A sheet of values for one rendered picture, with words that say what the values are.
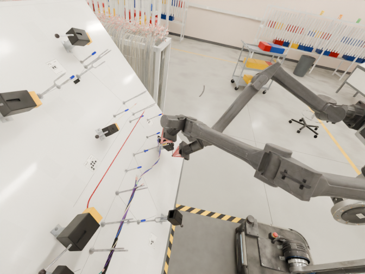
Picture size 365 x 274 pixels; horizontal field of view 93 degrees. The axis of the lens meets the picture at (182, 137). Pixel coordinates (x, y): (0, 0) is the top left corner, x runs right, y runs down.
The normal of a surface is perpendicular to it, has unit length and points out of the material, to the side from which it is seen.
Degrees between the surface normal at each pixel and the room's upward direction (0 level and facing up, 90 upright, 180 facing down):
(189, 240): 0
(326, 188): 65
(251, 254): 0
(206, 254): 0
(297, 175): 75
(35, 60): 52
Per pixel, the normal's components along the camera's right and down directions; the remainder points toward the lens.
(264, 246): 0.16, -0.74
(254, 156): -0.77, 0.00
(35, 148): 0.86, -0.29
